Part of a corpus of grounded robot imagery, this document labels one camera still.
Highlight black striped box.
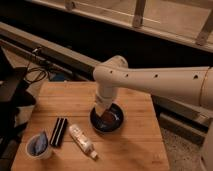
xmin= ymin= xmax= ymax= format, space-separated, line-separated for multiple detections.
xmin=49 ymin=118 xmax=68 ymax=147

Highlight wooden cutting board table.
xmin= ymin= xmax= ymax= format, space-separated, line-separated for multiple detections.
xmin=10 ymin=81 xmax=170 ymax=171

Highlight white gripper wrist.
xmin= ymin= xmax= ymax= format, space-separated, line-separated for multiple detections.
xmin=95 ymin=84 xmax=118 ymax=117

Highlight white tube bottle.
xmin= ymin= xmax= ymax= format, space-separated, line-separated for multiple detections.
xmin=69 ymin=124 xmax=98 ymax=160

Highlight white cup with blue cloth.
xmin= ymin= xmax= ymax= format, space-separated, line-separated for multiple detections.
xmin=25 ymin=131 xmax=52 ymax=160

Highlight black cables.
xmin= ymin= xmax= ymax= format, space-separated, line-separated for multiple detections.
xmin=23 ymin=46 xmax=56 ymax=84

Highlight dark ceramic bowl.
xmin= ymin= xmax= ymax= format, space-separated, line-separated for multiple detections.
xmin=90 ymin=103 xmax=124 ymax=133

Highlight metal rail beam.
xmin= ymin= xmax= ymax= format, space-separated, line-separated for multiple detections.
xmin=0 ymin=21 xmax=213 ymax=141

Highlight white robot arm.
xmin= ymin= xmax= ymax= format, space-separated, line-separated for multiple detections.
xmin=93 ymin=55 xmax=213 ymax=116

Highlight dark equipment at left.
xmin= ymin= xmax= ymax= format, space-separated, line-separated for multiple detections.
xmin=0 ymin=48 xmax=36 ymax=157

